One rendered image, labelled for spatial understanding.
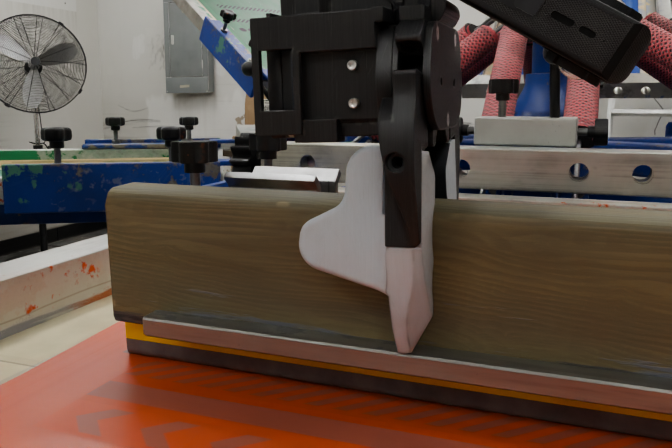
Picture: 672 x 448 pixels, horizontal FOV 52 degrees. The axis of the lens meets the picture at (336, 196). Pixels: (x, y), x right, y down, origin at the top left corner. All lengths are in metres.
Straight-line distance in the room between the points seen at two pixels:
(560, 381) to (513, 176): 0.56
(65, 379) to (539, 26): 0.29
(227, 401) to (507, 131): 0.62
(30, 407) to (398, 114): 0.23
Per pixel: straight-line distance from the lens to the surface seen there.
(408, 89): 0.28
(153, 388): 0.38
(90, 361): 0.42
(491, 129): 0.90
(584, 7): 0.29
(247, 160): 0.94
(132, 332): 0.42
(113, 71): 6.05
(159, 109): 5.79
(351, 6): 0.32
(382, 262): 0.30
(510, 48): 1.23
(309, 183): 0.64
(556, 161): 0.84
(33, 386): 0.40
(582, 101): 1.10
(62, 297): 0.51
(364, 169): 0.30
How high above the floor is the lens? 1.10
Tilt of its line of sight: 8 degrees down
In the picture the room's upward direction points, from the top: straight up
